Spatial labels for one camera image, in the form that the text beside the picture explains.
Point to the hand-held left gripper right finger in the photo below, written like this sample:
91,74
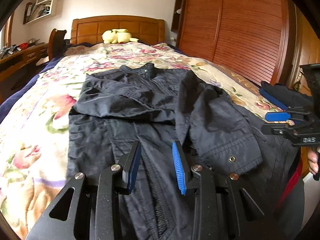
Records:
179,170

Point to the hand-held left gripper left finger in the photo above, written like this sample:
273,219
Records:
132,170

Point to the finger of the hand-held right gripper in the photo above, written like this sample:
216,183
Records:
272,129
276,116

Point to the black jacket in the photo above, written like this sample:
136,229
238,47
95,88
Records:
140,105

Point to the folded dark clothes blue trim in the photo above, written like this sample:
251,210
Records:
287,95

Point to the person's right hand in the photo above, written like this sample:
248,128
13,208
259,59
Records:
313,160

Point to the person's red black clothing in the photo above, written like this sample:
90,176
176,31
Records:
291,180

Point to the wooden louvered wardrobe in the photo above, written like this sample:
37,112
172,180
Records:
237,25

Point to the floral blanket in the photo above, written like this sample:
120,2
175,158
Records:
30,120

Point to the yellow plush toy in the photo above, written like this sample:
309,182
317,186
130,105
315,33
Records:
116,36

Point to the wooden headboard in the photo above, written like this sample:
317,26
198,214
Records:
90,27

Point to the wooden chair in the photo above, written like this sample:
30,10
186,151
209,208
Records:
53,42

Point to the wooden desk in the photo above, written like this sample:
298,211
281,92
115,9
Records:
15,62

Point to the red desk item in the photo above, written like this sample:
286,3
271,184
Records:
22,46

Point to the window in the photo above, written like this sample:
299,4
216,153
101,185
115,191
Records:
6,32

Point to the white wall shelf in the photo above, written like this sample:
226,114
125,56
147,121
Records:
42,7

